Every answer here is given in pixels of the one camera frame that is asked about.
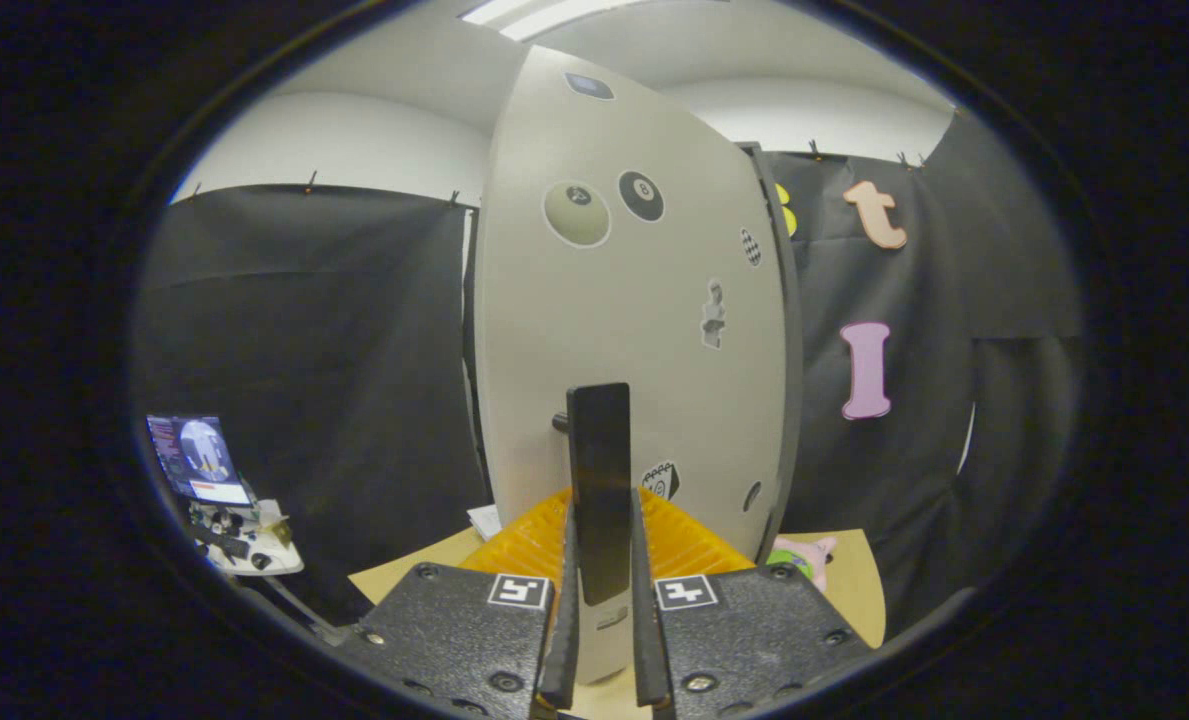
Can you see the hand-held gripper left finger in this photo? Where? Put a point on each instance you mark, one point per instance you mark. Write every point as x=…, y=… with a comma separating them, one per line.
x=562, y=640

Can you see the beige shoe cabinet door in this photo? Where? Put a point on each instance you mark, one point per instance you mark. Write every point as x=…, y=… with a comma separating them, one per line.
x=634, y=330

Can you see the light wooden floor board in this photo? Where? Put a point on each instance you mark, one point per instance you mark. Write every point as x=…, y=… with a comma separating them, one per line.
x=854, y=590

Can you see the open laptop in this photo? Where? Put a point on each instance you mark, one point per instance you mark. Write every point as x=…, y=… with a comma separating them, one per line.
x=199, y=460

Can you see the pink and green plush toy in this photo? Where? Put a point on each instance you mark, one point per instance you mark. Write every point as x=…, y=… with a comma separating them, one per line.
x=804, y=560

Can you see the black backdrop cloth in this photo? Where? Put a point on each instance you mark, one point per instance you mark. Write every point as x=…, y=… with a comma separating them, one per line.
x=334, y=350

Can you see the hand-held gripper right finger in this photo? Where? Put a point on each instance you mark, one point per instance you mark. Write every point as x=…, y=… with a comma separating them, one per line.
x=646, y=640

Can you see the grey shoe cabinet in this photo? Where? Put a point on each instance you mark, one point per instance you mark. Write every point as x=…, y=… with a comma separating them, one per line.
x=792, y=350

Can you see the long ceiling light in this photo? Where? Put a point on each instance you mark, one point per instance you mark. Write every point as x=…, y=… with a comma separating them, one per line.
x=524, y=15

